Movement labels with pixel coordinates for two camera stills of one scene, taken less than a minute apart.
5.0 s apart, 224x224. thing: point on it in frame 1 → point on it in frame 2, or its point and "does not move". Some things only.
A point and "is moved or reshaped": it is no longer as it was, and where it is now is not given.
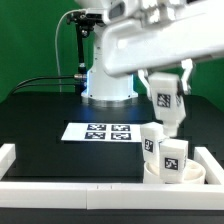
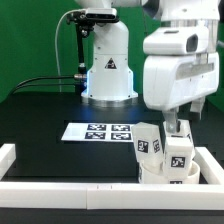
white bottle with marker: x=168 y=99 is moved or reshaped
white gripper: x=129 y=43 → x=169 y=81
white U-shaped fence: x=100 y=195 does not move
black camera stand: x=85 y=24 does not move
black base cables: x=76 y=76 does not move
